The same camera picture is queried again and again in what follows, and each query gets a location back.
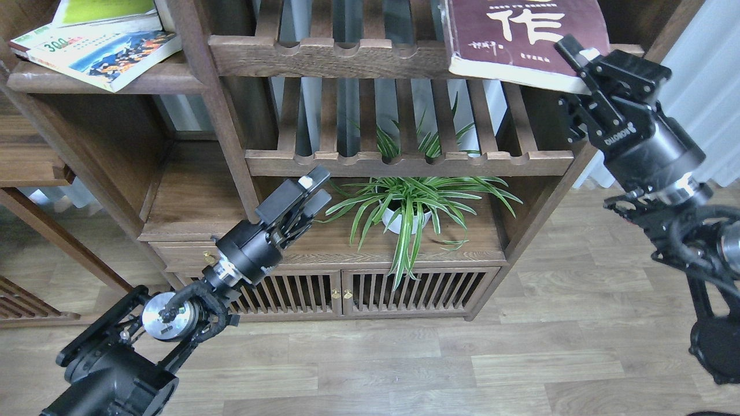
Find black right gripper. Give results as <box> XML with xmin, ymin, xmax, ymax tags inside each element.
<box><xmin>554</xmin><ymin>35</ymin><xmax>705</xmax><ymax>194</ymax></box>

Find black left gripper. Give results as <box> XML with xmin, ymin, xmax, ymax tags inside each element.
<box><xmin>211</xmin><ymin>166</ymin><xmax>331</xmax><ymax>287</ymax></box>

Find maroon book white characters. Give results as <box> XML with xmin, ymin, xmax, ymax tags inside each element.
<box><xmin>441</xmin><ymin>1</ymin><xmax>611</xmax><ymax>93</ymax></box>

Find book with mountain cover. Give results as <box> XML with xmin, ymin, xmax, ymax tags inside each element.
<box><xmin>8</xmin><ymin>25</ymin><xmax>182</xmax><ymax>92</ymax></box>

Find yellow green book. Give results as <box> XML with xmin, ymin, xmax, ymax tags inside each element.
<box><xmin>50</xmin><ymin>1</ymin><xmax>163</xmax><ymax>34</ymax></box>

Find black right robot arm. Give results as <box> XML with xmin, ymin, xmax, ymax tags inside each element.
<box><xmin>555</xmin><ymin>35</ymin><xmax>739</xmax><ymax>384</ymax></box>

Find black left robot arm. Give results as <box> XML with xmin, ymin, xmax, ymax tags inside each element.
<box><xmin>42</xmin><ymin>166</ymin><xmax>331</xmax><ymax>415</ymax></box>

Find white curtain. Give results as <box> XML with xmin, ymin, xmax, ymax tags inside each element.
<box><xmin>600</xmin><ymin>1</ymin><xmax>739</xmax><ymax>187</ymax></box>

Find green spider plant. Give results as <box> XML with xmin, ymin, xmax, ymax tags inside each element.
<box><xmin>315</xmin><ymin>92</ymin><xmax>523</xmax><ymax>291</ymax></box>

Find white plant pot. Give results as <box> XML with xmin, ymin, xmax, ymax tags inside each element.
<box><xmin>382</xmin><ymin>200</ymin><xmax>432</xmax><ymax>235</ymax></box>

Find brass drawer knob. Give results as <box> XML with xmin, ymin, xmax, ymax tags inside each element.
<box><xmin>203</xmin><ymin>252</ymin><xmax>219</xmax><ymax>265</ymax></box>

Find dark wooden bookshelf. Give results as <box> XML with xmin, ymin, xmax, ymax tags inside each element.
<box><xmin>0</xmin><ymin>0</ymin><xmax>707</xmax><ymax>329</ymax></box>

